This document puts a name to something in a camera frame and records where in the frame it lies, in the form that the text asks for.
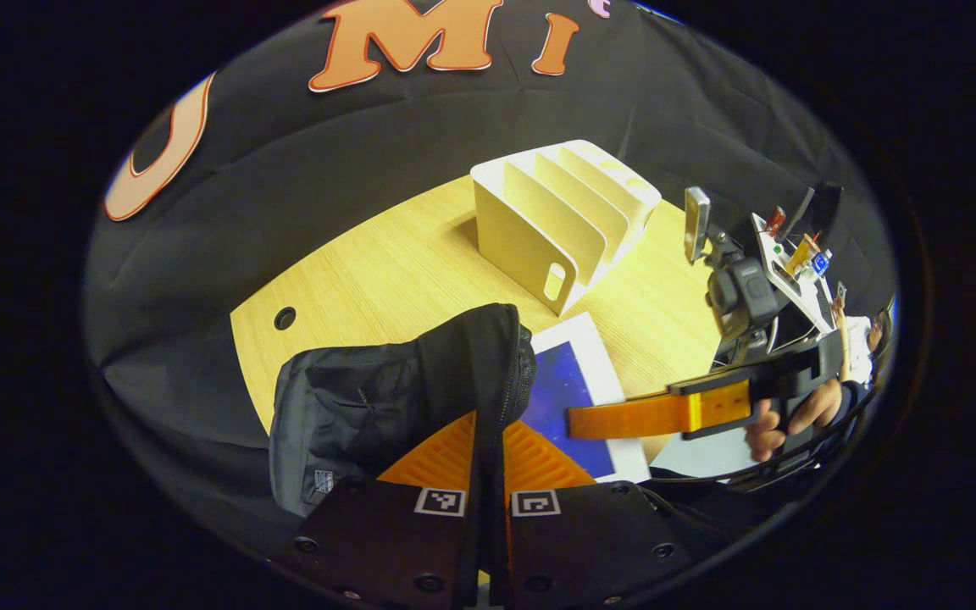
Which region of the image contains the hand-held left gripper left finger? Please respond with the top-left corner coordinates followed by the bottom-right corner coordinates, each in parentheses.
top-left (287, 411), bottom-right (478, 610)

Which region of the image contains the small orange object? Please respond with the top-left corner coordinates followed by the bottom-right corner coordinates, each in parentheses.
top-left (787, 234), bottom-right (821, 274)

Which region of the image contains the white side table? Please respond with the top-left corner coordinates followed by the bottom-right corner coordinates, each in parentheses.
top-left (751, 212), bottom-right (849, 340)

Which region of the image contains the black monitor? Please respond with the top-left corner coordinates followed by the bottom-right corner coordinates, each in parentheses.
top-left (783, 180), bottom-right (845, 248)

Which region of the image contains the book with blue cover picture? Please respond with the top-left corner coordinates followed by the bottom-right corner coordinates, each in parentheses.
top-left (520, 311), bottom-right (653, 485)

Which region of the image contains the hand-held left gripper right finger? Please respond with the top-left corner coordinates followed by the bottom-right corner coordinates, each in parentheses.
top-left (502, 419), bottom-right (694, 610)

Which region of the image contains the white bookshelf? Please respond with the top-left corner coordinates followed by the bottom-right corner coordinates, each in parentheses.
top-left (469, 139), bottom-right (663, 318)

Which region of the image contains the black schoolbag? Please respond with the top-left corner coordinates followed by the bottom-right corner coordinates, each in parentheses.
top-left (268, 302), bottom-right (539, 607)

